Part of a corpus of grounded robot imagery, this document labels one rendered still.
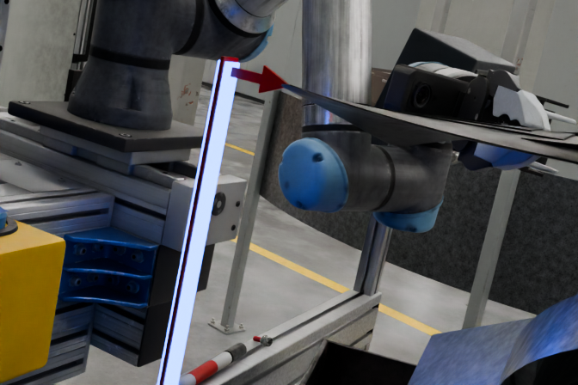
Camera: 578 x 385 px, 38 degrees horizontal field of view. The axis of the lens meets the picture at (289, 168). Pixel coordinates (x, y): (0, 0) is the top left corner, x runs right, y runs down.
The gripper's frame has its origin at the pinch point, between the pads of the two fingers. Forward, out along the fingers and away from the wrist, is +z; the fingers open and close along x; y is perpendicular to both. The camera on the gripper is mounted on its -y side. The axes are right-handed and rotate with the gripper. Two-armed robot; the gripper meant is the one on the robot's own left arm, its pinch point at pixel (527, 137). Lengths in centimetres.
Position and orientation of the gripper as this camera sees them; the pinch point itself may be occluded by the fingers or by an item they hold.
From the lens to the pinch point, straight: 70.8
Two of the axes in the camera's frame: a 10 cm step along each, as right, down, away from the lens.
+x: -3.0, 9.4, 1.6
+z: 1.6, 2.1, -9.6
